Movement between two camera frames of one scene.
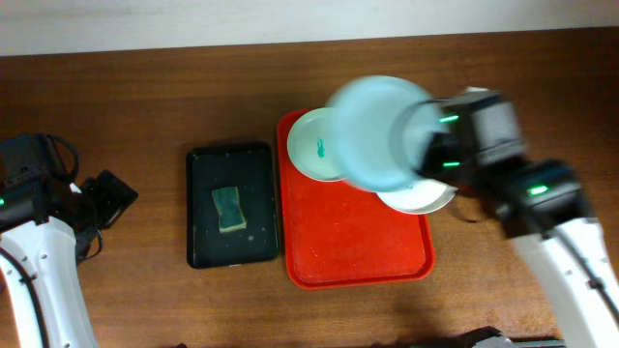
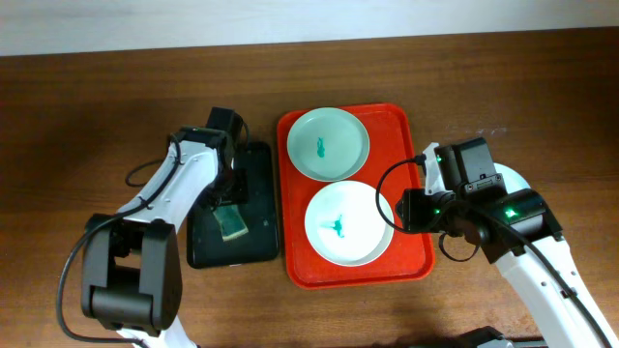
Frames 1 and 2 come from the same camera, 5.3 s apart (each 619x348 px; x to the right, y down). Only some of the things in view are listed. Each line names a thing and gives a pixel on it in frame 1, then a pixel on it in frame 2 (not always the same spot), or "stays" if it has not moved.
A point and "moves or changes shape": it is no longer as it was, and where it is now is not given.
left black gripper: (119, 195) → (212, 199)
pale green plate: (313, 145) stays
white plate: (422, 196) moves or changes shape
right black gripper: (438, 143) → (413, 218)
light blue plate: (377, 126) moves or changes shape
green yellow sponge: (231, 217) moves or changes shape
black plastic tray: (250, 167) stays
